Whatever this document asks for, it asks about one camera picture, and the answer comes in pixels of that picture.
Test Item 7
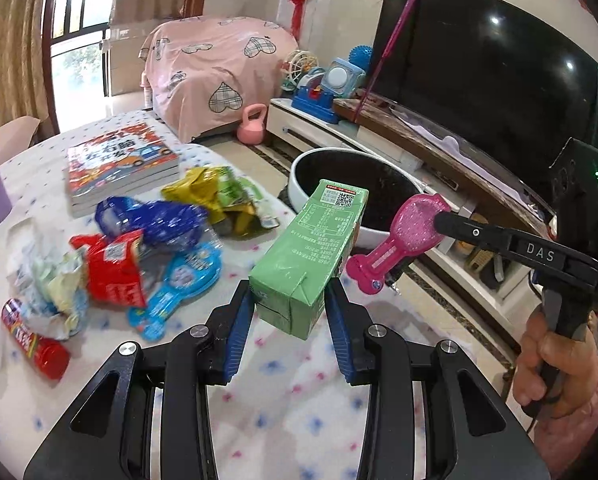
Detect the green carton box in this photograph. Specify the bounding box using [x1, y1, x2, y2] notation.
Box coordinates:
[249, 179, 369, 340]

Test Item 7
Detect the pink glitter spoon package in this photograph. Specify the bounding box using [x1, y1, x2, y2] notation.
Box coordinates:
[346, 194, 451, 295]

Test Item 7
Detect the blue plastic snack wrapper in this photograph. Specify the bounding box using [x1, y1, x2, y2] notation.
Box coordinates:
[94, 196, 209, 252]

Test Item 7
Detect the yellow green snack bag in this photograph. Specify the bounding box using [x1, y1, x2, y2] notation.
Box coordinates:
[161, 166, 279, 238]

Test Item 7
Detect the pink sleeved right forearm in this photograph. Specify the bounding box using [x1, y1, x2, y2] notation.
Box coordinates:
[534, 384, 598, 479]

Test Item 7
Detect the white trash bin black liner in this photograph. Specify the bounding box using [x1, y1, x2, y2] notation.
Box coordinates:
[287, 146, 425, 250]

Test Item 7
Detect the person's right hand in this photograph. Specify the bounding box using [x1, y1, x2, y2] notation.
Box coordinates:
[512, 307, 598, 418]

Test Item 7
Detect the white tv cabinet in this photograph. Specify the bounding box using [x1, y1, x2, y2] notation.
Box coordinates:
[264, 96, 555, 361]

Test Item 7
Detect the white floral tablecloth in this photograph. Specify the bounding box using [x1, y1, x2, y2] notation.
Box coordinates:
[0, 109, 480, 480]

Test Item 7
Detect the red candy tube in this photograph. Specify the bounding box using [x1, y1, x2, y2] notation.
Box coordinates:
[0, 298, 70, 382]

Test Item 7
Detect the red snack bag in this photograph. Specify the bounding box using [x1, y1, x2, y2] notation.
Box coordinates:
[69, 230, 146, 309]

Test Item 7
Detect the blue blister toy package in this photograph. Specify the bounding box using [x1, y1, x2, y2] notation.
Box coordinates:
[128, 243, 222, 342]

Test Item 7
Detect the black flat television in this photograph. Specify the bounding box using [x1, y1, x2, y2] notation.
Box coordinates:
[371, 0, 598, 200]

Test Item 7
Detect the crumpled white green wrapper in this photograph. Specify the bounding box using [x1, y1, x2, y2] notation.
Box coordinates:
[6, 243, 89, 341]

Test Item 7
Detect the pink kettlebell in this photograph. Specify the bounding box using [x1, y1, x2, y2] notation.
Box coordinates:
[237, 103, 267, 145]

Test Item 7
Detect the blue toy machine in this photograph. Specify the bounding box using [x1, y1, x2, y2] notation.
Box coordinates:
[290, 58, 366, 125]

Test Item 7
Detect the blue spiky ball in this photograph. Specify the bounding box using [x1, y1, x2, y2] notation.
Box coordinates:
[348, 46, 373, 73]

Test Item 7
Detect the ferris wheel toy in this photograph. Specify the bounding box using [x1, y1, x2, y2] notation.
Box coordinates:
[281, 49, 319, 92]

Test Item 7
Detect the sofa with pink cushions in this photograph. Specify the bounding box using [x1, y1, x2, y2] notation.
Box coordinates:
[0, 116, 40, 166]

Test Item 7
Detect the pink heart furniture cover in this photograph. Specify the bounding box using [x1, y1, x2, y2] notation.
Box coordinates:
[139, 15, 298, 143]

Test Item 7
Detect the gold curtain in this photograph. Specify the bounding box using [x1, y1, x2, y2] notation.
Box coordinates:
[0, 0, 54, 139]

